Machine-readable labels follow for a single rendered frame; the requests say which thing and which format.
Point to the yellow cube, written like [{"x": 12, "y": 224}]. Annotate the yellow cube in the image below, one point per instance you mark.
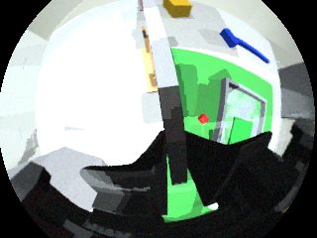
[{"x": 177, "y": 8}]

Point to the white golf ball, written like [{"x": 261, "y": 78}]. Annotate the white golf ball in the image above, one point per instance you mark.
[{"x": 214, "y": 206}]

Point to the red putter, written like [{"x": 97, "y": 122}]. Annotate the red putter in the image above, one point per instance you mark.
[{"x": 169, "y": 95}]

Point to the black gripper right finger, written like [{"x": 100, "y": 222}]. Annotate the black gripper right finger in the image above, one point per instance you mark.
[{"x": 211, "y": 164}]

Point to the green flat mat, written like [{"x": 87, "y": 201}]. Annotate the green flat mat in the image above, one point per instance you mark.
[{"x": 199, "y": 81}]

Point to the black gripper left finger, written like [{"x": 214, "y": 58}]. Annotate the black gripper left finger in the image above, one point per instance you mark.
[{"x": 146, "y": 175}]

